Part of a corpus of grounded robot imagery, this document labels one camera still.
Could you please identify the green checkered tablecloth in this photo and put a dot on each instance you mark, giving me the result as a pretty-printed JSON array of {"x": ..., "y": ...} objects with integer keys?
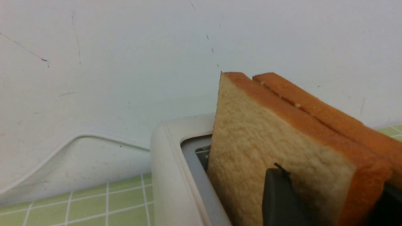
[{"x": 45, "y": 197}]

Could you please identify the toasted bread slice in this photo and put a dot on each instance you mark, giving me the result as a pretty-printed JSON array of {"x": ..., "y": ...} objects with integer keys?
[
  {"x": 339, "y": 179},
  {"x": 387, "y": 147}
]

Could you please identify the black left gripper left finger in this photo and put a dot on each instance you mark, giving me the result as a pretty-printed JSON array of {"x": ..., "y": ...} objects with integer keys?
[{"x": 281, "y": 205}]

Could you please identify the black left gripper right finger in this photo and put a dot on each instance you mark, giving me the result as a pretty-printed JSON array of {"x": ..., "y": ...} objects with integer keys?
[{"x": 388, "y": 210}]

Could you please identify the white toaster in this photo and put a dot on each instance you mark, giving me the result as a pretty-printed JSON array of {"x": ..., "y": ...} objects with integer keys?
[{"x": 182, "y": 192}]

